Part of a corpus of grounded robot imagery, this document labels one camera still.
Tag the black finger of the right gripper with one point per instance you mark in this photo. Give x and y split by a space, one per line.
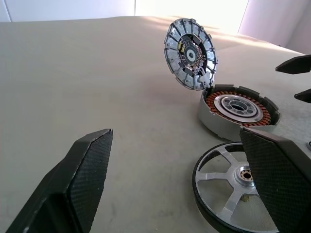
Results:
296 64
305 96

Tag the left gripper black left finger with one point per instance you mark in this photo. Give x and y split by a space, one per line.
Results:
80 184

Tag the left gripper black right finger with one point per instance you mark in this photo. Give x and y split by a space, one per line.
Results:
279 179

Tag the black rimmed silver spoked rotor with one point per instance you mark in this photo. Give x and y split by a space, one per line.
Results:
211 177

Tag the silver motor housing copper windings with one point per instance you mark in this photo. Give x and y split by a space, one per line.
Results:
206 116

